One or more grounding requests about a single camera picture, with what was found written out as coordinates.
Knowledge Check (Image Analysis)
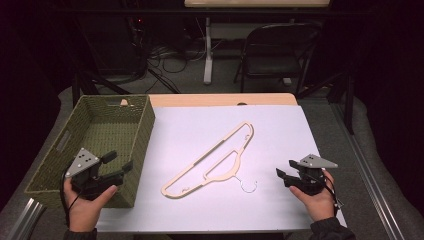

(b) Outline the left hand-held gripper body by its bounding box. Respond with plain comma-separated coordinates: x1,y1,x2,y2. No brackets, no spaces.
64,147,113,201

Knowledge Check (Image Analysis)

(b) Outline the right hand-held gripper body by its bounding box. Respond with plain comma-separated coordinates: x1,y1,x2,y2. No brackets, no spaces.
292,153,339,197

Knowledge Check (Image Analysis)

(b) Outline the green woven basket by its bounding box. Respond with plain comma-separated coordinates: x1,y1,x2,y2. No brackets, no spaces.
24,94,156,209

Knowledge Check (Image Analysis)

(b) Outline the beige clothes hanger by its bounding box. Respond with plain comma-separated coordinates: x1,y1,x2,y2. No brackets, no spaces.
160,120,259,200

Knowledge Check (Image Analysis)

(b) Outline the person's right hand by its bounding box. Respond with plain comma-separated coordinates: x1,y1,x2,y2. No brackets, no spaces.
288,169,338,223

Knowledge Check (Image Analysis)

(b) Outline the person's left hand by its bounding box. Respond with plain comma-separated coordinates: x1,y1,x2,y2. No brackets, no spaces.
62,178,119,233

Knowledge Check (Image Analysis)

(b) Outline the white table mat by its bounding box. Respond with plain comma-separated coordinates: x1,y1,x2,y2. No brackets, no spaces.
96,104,348,234

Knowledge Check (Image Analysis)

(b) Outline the black metal stand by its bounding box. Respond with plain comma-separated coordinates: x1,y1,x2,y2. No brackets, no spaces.
295,70,356,135
71,69,132,108

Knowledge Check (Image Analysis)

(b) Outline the black folding chair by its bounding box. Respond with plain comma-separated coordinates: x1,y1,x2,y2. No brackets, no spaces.
232,22,323,98

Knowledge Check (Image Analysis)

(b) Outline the white desk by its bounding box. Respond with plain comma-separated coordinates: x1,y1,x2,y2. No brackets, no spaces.
183,0,331,85

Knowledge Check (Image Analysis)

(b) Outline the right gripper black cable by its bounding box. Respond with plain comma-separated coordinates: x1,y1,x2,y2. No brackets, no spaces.
318,169,345,218

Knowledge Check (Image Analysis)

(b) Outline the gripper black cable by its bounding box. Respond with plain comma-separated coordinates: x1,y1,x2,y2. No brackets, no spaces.
59,169,85,228
318,169,345,218

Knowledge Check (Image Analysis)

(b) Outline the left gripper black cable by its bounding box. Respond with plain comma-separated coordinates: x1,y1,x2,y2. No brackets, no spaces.
59,169,85,228

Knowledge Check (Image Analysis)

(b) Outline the long aluminium rail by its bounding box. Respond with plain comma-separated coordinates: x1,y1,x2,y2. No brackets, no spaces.
329,102,407,240

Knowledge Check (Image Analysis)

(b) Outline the short aluminium rail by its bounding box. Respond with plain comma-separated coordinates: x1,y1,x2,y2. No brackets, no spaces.
5,197,47,240

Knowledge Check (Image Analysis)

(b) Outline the bundle of floor cables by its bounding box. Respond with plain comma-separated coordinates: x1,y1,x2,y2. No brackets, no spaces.
145,39,208,95

